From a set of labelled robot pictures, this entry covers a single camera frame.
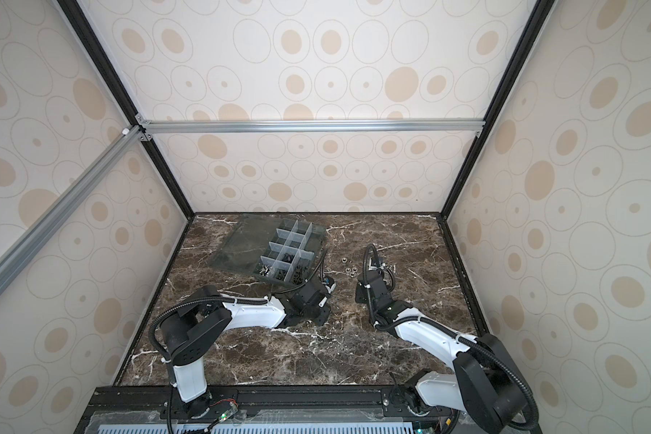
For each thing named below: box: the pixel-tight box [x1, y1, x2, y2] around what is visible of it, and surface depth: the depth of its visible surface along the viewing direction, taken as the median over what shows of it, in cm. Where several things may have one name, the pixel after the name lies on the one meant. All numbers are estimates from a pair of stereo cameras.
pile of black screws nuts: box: [340, 257, 359, 278], surface depth 102 cm
